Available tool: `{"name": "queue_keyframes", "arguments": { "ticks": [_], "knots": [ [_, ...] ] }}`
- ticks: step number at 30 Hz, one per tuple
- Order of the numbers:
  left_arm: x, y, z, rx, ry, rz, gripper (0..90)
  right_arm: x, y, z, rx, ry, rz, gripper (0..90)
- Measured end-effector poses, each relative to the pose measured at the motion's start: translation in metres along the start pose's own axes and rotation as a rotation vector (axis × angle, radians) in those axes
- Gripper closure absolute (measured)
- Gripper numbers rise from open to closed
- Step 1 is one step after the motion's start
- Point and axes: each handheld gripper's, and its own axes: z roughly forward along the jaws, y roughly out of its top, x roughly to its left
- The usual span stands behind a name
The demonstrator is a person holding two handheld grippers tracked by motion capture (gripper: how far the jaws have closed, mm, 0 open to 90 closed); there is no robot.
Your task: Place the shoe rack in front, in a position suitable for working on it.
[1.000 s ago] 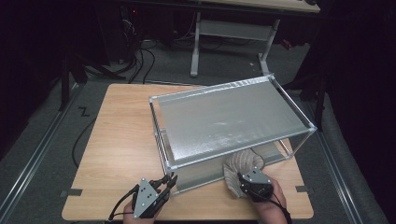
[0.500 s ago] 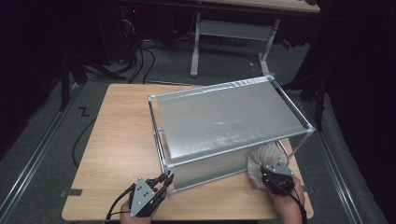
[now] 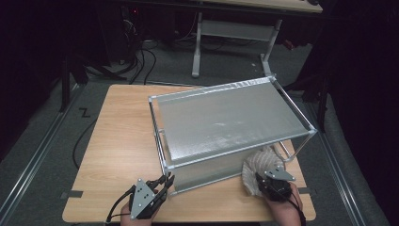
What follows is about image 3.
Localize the black floor cable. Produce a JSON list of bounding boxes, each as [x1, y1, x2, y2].
[[72, 119, 98, 170]]

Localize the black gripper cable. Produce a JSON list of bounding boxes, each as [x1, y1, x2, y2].
[[290, 194, 307, 226], [105, 185, 136, 224]]

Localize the grey two-tier shelf rack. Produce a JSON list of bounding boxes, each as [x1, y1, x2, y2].
[[148, 74, 318, 197]]

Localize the black cable bundle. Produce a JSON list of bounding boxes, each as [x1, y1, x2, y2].
[[126, 38, 159, 86]]

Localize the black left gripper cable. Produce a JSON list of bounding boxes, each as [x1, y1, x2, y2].
[[105, 185, 136, 224]]

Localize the wooden desk with white legs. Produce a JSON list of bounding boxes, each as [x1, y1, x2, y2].
[[187, 0, 324, 85]]

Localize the metal floor rail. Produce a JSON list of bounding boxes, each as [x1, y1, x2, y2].
[[305, 102, 366, 226], [0, 90, 81, 220]]

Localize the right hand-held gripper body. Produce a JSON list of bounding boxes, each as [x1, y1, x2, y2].
[[257, 169, 296, 202]]

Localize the dark computer tower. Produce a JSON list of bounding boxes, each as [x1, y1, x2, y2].
[[120, 5, 145, 62]]

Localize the person's left hand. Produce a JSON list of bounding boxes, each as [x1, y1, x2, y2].
[[120, 201, 155, 226]]

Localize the grey tape piece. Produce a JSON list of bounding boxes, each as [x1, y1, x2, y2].
[[299, 186, 317, 197], [59, 189, 83, 201]]

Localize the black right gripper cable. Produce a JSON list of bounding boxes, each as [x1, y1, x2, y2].
[[290, 194, 307, 226]]

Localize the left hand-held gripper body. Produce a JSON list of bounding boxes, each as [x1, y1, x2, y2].
[[128, 178, 168, 220]]

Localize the black metal stand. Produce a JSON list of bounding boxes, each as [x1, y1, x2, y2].
[[274, 62, 330, 133], [59, 53, 126, 113]]

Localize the beige striped towel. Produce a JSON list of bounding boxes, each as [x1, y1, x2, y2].
[[241, 145, 286, 198]]

